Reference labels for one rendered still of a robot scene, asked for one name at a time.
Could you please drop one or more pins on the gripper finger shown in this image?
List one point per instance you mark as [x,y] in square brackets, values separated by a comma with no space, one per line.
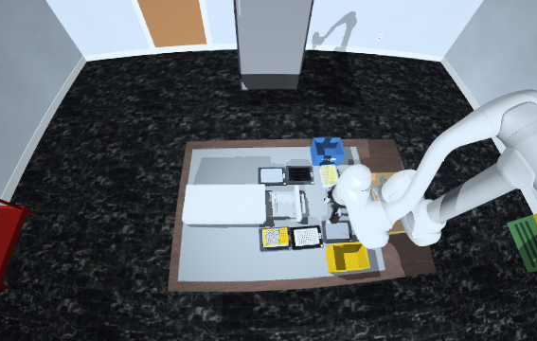
[327,201]
[334,219]

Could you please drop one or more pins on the blue open-top bin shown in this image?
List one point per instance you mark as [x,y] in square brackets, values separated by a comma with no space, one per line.
[324,147]

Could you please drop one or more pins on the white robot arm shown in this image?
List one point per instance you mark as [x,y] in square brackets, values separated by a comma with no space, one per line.
[512,118]

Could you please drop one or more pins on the light grey bench mat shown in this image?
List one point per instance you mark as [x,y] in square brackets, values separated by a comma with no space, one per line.
[231,252]

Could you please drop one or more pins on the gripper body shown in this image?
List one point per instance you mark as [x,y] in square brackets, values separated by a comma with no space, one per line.
[336,204]

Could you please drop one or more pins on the yellow bin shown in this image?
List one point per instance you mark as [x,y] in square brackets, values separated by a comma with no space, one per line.
[347,257]

